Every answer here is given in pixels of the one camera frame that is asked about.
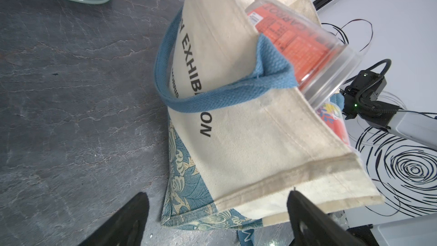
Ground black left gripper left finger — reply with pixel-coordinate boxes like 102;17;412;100
79;192;150;246

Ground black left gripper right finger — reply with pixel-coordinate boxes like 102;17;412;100
287;190;364;246

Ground cream canvas bag blue handles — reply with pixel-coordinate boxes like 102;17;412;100
154;0;384;245

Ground red bee label seed jar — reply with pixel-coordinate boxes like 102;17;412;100
316;102;351;145

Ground large radish label seed jar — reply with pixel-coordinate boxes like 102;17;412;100
245;0;362;109

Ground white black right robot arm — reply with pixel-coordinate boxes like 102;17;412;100
340;59;437;246

